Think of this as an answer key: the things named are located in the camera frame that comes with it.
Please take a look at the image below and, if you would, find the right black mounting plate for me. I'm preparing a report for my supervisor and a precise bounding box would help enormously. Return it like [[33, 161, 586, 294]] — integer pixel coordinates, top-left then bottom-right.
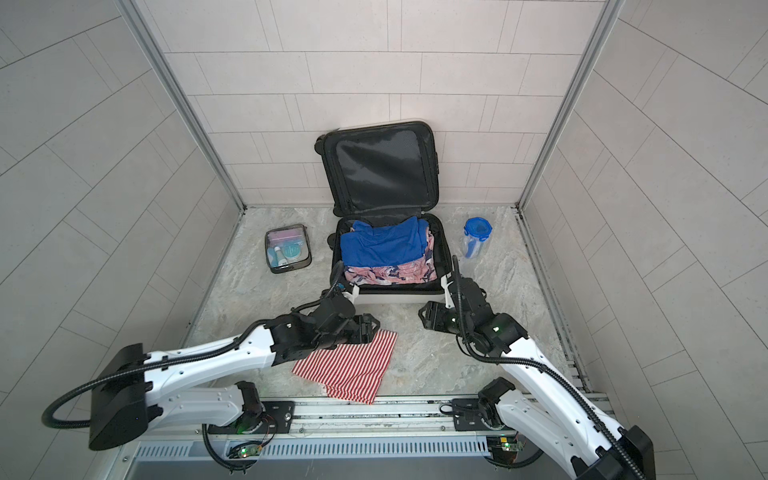
[[439, 397, 514, 432]]

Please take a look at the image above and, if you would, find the right green circuit board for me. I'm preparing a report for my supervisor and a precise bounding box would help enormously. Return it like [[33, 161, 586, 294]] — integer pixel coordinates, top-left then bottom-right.
[[486, 435, 526, 464]]

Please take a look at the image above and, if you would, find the red white striped garment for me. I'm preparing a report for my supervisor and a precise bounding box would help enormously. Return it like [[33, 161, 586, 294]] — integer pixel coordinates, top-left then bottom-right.
[[292, 330, 398, 405]]

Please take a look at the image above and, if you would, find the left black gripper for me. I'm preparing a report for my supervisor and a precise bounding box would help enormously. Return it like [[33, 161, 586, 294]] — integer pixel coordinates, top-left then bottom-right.
[[311, 314, 384, 352]]

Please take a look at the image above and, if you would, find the green circuit board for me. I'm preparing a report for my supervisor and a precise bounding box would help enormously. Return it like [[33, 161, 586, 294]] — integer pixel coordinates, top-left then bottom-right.
[[486, 435, 526, 464], [228, 441, 264, 460]]

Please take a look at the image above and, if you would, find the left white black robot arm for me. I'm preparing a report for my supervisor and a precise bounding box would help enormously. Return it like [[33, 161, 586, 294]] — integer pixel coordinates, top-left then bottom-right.
[[41, 263, 381, 473]]

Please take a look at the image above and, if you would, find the clear bottle blue lid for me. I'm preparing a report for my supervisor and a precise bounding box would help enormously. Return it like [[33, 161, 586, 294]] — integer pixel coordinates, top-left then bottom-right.
[[463, 217, 493, 259]]

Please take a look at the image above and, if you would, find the left aluminium corner post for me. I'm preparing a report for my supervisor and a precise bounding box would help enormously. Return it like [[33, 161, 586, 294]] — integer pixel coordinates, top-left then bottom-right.
[[115, 0, 247, 215]]

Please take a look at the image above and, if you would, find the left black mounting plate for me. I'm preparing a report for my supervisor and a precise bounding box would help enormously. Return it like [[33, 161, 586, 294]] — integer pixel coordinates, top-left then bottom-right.
[[207, 401, 296, 436]]

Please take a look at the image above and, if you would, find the blue garment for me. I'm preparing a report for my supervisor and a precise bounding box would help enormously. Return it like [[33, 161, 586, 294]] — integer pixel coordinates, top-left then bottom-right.
[[340, 216, 429, 268]]

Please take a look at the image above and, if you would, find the aluminium corner post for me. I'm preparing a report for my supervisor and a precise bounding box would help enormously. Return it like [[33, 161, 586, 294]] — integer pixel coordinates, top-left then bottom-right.
[[517, 0, 623, 211], [115, 0, 247, 215]]

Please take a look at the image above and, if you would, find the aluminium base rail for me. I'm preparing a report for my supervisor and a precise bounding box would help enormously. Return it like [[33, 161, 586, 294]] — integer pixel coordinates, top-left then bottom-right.
[[115, 395, 570, 479]]

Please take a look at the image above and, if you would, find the left green circuit board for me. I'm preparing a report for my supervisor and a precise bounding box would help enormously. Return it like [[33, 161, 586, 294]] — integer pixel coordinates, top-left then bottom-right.
[[228, 441, 264, 460]]

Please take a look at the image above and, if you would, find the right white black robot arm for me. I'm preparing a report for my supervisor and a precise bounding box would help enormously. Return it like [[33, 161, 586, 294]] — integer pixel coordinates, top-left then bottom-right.
[[419, 260, 656, 479]]

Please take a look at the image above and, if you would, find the right aluminium corner post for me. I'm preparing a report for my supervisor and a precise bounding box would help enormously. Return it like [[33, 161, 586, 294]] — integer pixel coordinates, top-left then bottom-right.
[[517, 0, 623, 211]]

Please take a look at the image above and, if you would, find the pink navy shark garment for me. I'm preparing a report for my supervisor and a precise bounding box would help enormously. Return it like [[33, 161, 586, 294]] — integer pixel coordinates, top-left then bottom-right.
[[344, 228, 438, 286]]

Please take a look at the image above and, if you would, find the black mounting plate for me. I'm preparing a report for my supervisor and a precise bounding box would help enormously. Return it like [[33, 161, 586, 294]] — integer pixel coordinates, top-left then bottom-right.
[[207, 401, 296, 436], [439, 397, 514, 432]]

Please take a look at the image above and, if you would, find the clear toiletry pouch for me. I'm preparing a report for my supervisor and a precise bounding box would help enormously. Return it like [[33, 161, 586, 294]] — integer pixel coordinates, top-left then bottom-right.
[[265, 224, 312, 274]]

